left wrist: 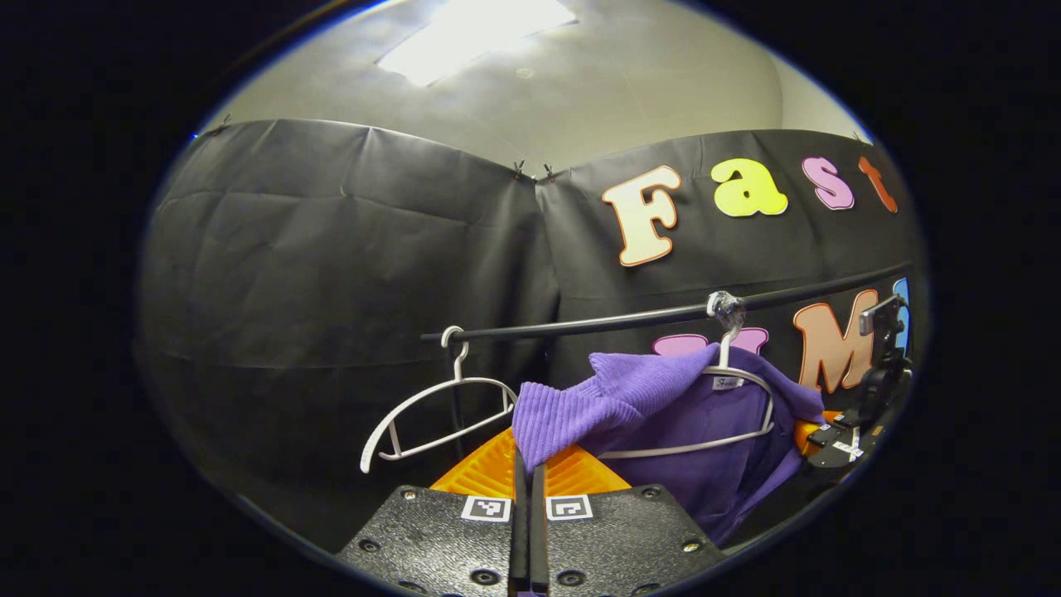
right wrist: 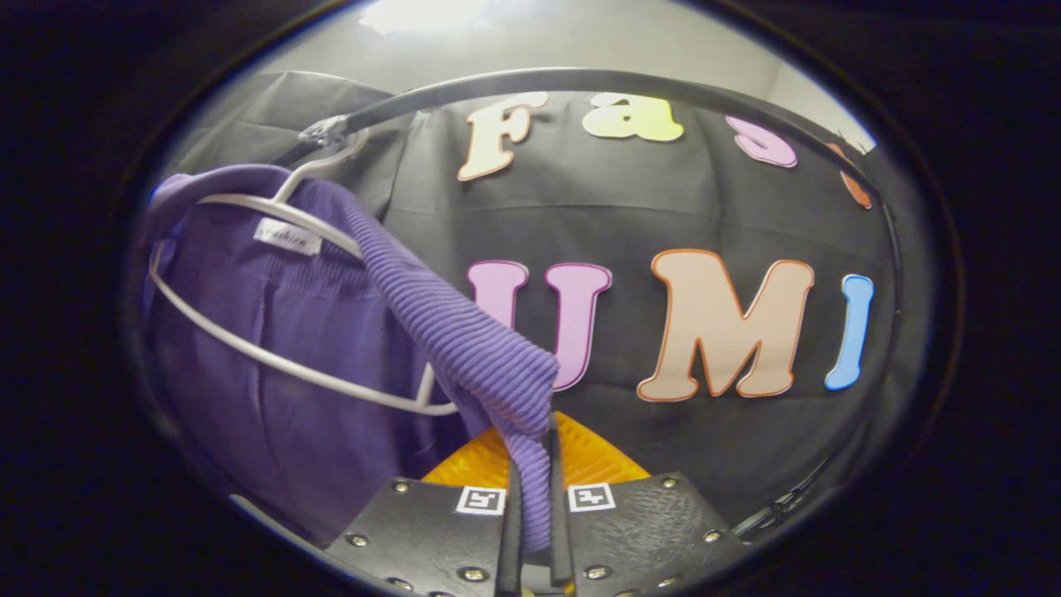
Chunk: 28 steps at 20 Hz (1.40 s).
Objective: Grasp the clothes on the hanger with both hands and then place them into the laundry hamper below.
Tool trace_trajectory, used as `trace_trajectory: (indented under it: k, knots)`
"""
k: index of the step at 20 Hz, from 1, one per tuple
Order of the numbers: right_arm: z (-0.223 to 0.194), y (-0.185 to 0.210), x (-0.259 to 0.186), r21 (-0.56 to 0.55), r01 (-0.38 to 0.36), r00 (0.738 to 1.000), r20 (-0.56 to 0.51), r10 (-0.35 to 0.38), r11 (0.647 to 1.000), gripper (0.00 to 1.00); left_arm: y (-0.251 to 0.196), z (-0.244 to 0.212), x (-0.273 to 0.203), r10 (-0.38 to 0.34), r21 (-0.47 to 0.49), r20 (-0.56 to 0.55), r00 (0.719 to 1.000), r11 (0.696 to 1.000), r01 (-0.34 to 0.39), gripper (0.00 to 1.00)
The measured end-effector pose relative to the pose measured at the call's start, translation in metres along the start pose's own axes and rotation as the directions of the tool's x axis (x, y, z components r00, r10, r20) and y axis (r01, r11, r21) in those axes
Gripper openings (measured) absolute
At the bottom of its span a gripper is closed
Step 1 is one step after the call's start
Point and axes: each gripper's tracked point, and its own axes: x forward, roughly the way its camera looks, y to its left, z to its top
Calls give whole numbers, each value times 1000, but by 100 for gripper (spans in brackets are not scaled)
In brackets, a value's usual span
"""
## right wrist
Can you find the purple ribbed shirt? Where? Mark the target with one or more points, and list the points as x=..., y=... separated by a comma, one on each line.
x=315, y=398

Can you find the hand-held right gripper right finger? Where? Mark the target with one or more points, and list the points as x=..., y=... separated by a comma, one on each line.
x=646, y=531

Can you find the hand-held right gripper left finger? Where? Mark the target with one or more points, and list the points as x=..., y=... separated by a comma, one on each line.
x=431, y=531

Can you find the black clothes rack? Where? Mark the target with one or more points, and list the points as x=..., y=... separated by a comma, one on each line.
x=580, y=79

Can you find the black backdrop cloth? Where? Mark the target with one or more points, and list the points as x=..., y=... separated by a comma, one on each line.
x=663, y=207

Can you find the white plastic hanger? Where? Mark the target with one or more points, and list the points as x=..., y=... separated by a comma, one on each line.
x=249, y=203

